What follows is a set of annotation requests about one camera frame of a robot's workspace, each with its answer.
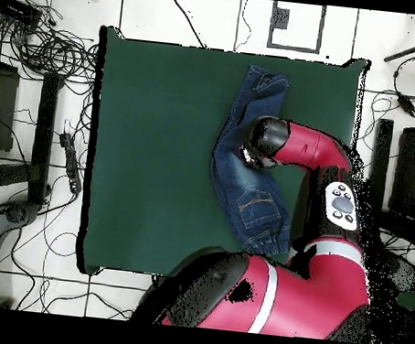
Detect black stand bar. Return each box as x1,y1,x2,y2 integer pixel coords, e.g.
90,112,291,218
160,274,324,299
26,70,62,207
366,117,395,217

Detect black power adapter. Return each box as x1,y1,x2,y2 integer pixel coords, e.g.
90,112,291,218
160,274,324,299
394,91,415,116

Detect black power strip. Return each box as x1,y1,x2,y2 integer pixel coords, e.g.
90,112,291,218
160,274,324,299
53,131,89,196

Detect blue denim jeans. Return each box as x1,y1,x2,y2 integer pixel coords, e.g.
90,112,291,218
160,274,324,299
200,60,309,260

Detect dark grey square marker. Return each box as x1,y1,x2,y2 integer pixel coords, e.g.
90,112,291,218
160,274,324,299
270,6,291,30

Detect black electronics box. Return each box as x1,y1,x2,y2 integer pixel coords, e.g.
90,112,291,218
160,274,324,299
0,0,45,28

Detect long black floor cable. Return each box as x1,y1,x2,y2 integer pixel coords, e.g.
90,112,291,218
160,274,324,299
165,0,213,48

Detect dark green table cloth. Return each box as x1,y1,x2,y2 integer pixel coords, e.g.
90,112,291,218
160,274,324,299
73,25,371,302

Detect tangled black cable bundle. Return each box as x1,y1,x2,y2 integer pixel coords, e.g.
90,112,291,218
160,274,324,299
0,0,105,88

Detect grey curved floor base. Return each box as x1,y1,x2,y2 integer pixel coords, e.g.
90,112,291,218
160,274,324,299
0,197,42,311

